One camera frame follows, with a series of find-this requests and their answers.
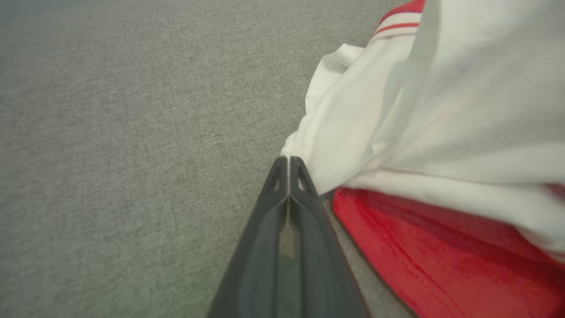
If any red white basketball jersey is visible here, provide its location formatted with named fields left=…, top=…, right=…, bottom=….
left=281, top=0, right=565, bottom=318

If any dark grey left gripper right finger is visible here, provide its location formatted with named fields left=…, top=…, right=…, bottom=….
left=289, top=156, right=370, bottom=318

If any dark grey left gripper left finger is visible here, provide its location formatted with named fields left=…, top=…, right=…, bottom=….
left=207, top=157, right=290, bottom=318

